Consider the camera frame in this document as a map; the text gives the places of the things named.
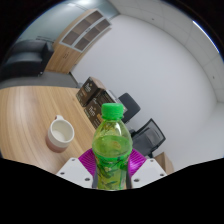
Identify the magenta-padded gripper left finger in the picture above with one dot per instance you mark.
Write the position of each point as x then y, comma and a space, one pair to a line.
75, 171

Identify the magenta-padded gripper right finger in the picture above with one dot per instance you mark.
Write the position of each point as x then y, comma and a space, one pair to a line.
148, 171

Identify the green drink bottle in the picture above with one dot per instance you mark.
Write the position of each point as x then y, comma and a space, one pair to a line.
111, 150

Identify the wooden side desk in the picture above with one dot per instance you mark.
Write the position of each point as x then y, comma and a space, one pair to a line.
165, 163

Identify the grey backpack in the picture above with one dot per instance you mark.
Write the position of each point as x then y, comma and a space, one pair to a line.
144, 143

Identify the white and brown mug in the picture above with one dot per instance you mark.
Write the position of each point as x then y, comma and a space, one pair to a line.
60, 133

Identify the black mesh office chair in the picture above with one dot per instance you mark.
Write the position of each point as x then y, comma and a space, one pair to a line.
156, 130

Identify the black padded office chair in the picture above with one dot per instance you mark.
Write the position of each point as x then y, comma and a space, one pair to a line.
129, 105

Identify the dark brown flat box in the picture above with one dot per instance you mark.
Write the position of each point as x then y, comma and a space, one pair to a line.
108, 98

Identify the small dark brown box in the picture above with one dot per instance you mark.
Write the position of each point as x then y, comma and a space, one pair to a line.
88, 90

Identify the wooden shelf cabinet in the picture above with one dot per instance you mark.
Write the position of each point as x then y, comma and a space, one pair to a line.
63, 58

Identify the black sofa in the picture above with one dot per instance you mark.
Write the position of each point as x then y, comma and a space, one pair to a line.
23, 60

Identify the ceiling light panel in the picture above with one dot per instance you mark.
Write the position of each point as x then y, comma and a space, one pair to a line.
206, 35

